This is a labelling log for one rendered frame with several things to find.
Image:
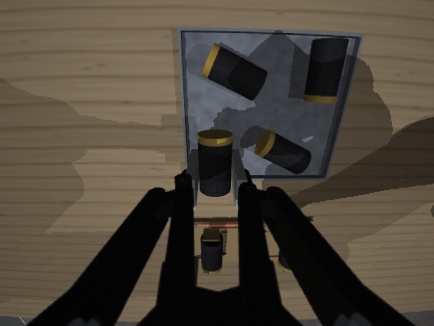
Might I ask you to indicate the black battery with gold end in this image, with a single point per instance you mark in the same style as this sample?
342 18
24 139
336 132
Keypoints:
282 152
234 72
215 161
283 264
211 255
325 69

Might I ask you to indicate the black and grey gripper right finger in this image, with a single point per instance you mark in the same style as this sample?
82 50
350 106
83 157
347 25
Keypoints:
334 292

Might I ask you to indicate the grey square tray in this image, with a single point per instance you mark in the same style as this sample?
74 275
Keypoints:
279 106

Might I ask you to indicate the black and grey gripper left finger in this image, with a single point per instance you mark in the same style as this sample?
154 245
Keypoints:
99 295

